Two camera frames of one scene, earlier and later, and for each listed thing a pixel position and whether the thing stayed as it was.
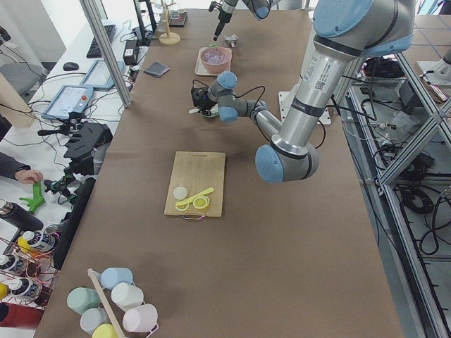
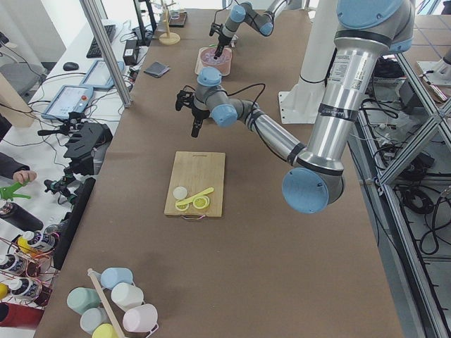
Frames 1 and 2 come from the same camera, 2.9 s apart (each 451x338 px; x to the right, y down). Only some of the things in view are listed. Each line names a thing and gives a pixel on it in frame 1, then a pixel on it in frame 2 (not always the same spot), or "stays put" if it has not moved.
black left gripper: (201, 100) → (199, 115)
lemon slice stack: (201, 203) stays put
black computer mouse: (70, 66) stays put
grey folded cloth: (156, 69) stays put
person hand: (11, 168) stays put
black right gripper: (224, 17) → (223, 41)
